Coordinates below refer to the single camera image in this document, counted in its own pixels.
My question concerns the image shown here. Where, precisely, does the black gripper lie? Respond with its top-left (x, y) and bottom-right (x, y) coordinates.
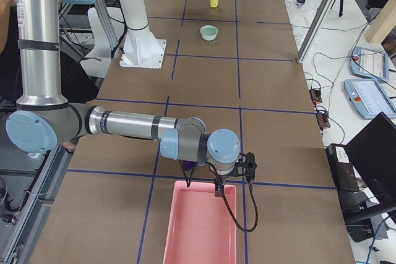
top-left (182, 163), bottom-right (226, 197)

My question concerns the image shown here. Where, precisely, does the purple cloth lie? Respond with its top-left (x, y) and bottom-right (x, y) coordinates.
top-left (181, 160), bottom-right (197, 171)

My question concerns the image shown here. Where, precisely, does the light green bowl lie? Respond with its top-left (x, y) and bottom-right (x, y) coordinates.
top-left (200, 25), bottom-right (218, 41)

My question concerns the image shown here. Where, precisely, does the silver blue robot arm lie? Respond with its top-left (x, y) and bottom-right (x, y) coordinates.
top-left (6, 0), bottom-right (242, 191)

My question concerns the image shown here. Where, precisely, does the black electronics box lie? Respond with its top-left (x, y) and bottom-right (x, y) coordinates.
top-left (325, 143), bottom-right (359, 192)

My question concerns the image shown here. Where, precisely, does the pink plastic tray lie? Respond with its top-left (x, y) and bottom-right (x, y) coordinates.
top-left (163, 181), bottom-right (237, 263)

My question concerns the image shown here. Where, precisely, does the lower orange connector block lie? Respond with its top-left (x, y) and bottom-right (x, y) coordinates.
top-left (316, 111), bottom-right (330, 129)

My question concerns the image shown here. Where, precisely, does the orange connector block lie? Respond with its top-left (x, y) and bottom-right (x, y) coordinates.
top-left (309, 88), bottom-right (322, 105)
top-left (316, 111), bottom-right (330, 129)

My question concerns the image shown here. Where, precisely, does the upper orange connector block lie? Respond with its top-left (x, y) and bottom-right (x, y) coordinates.
top-left (309, 88), bottom-right (322, 105)

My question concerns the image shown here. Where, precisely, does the black monitor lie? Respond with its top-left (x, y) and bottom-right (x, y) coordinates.
top-left (345, 112), bottom-right (395, 223)

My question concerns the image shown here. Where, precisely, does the lower teach pendant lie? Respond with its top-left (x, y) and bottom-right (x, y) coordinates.
top-left (343, 79), bottom-right (395, 119)

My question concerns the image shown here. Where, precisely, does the teach pendant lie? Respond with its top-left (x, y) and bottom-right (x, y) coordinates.
top-left (343, 79), bottom-right (395, 119)
top-left (350, 46), bottom-right (389, 83)

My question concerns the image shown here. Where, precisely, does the upper teach pendant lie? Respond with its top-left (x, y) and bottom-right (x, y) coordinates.
top-left (350, 46), bottom-right (389, 83)

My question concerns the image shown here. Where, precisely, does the wooden beam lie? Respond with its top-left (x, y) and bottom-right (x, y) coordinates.
top-left (365, 0), bottom-right (396, 43)

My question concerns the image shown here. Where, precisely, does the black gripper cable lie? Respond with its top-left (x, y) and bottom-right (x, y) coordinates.
top-left (220, 176), bottom-right (259, 232)

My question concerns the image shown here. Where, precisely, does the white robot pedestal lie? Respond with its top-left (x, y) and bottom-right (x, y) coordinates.
top-left (119, 0), bottom-right (166, 69)

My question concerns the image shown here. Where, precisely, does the aluminium frame post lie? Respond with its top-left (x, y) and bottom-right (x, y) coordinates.
top-left (296, 0), bottom-right (335, 63)

